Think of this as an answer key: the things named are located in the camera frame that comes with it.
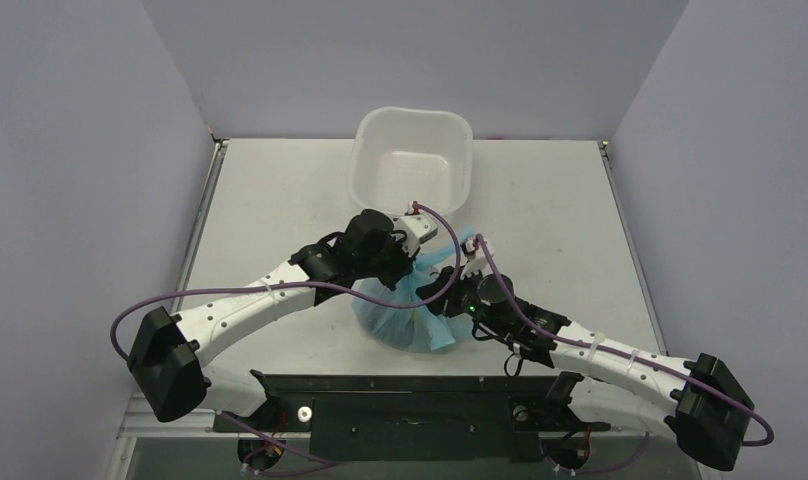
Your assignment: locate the light blue plastic bag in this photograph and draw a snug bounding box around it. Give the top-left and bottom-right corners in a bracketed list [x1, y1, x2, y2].
[352, 243, 470, 353]

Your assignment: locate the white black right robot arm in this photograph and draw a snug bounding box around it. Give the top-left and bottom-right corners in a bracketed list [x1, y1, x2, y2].
[416, 267, 754, 471]

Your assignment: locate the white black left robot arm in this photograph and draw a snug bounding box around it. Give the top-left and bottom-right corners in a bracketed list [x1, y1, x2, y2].
[126, 209, 437, 430]

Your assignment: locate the white plastic basket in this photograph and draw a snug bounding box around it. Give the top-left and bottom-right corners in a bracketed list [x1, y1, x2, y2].
[347, 106, 474, 217]

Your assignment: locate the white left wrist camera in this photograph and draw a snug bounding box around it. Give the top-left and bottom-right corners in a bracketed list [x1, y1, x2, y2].
[393, 205, 438, 253]

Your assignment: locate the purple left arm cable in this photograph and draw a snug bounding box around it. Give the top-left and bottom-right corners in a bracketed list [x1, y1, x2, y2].
[109, 202, 464, 363]

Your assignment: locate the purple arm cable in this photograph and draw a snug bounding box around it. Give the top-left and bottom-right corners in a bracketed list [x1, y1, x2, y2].
[109, 202, 464, 363]
[475, 233, 775, 448]

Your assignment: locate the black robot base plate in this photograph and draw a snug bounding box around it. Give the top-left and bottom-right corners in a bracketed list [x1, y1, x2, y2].
[243, 373, 611, 462]

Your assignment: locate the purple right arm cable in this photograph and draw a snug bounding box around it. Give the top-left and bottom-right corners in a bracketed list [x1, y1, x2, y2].
[475, 233, 775, 448]

